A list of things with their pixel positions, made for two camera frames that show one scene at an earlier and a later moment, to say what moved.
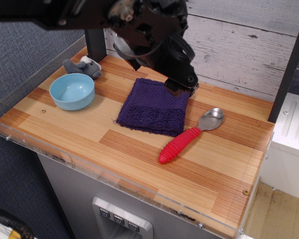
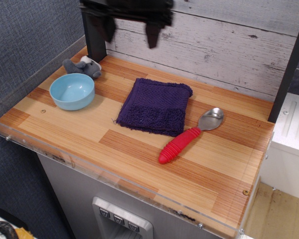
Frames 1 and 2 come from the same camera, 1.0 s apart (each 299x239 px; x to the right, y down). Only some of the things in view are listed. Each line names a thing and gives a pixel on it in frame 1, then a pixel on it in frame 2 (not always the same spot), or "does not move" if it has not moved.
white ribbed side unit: [286, 167] does not move
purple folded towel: [151, 105] does not move
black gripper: [186, 82] → [157, 11]
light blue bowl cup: [73, 91] does not move
